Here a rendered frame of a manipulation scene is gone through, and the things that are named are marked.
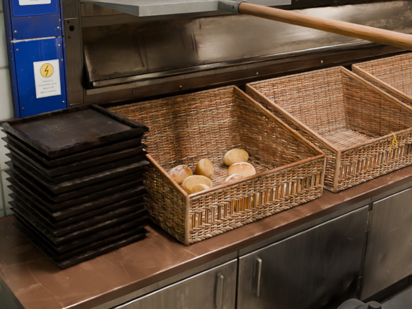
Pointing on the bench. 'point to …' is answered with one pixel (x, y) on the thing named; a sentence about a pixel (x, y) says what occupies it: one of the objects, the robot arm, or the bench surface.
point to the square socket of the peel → (230, 5)
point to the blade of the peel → (171, 5)
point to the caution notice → (47, 78)
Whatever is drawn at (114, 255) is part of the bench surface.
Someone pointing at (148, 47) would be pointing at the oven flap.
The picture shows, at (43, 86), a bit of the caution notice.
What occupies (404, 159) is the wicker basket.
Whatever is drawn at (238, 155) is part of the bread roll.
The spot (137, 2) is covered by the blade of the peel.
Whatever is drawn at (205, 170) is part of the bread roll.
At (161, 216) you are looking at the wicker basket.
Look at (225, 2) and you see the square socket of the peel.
